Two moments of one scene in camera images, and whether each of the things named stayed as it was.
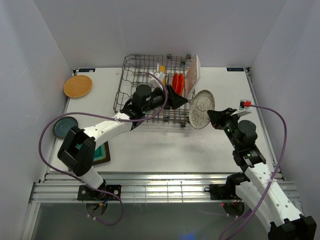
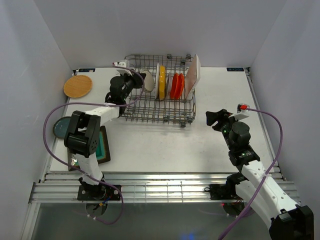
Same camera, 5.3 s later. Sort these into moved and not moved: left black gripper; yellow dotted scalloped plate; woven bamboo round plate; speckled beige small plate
Moved: left black gripper; speckled beige small plate
Not moved: yellow dotted scalloped plate; woven bamboo round plate
